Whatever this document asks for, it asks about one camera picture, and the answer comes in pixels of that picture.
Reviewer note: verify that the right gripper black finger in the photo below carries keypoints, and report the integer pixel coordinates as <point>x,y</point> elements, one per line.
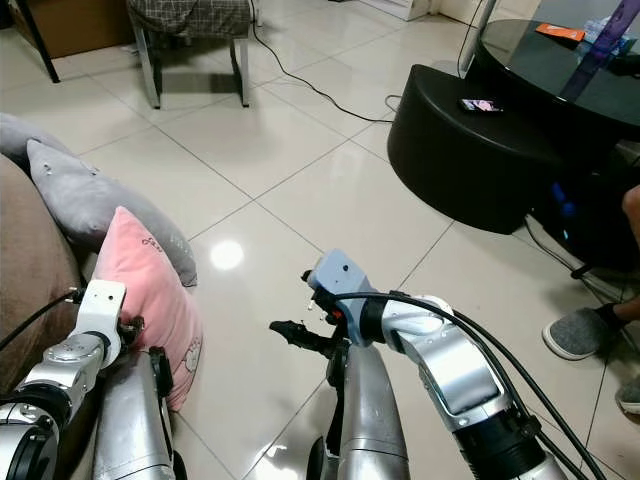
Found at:
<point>296,336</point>
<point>311,278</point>

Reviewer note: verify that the pink pillow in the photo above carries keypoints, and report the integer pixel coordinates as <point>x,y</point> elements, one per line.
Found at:
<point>150,270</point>

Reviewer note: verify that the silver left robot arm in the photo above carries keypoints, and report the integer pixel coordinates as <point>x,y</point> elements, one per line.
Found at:
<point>50,400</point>

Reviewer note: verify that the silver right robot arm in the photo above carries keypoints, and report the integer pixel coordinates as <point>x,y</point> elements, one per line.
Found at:
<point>460,370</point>

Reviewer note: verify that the brown sofa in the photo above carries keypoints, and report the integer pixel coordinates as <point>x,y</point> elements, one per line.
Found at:
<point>30,260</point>

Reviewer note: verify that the grey shark plush pillow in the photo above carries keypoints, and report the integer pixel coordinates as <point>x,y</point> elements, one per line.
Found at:
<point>100,200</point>

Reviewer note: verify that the silver left robot leg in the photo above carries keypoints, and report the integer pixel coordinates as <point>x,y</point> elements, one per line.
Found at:
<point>130,430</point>

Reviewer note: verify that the silver robot leg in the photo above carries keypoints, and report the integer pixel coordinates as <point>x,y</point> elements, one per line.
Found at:
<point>370,420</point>
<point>130,430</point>

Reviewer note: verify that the silver right robot leg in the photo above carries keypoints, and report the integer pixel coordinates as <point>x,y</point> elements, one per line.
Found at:
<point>370,420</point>

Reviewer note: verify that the black round coffee table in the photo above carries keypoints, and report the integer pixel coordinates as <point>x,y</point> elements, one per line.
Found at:
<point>470,150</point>

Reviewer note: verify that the grey slipper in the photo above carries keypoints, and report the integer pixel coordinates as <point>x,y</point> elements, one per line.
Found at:
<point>575,335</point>
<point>630,395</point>

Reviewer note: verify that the black smartphone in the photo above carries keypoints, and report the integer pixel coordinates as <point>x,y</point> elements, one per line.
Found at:
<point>482,104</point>

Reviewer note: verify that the brown plaid chair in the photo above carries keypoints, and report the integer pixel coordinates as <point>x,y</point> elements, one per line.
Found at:
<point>190,15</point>

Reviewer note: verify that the silver metal pole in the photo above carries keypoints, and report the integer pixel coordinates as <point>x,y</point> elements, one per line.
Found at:
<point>475,35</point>

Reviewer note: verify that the brown cardboard box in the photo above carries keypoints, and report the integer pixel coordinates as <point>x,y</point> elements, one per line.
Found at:
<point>75,25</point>

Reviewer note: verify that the person leg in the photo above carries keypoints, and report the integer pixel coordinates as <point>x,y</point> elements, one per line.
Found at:
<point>633,225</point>

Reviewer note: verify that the orange card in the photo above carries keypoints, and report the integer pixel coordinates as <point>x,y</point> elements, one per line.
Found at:
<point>560,31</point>

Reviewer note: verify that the purple strip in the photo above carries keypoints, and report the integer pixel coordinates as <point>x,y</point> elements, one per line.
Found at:
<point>600,50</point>

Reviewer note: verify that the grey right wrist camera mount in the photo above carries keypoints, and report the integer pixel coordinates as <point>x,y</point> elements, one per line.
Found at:
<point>345,275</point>

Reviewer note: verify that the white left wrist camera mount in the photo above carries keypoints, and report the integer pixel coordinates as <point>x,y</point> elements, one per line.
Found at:
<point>105,305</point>

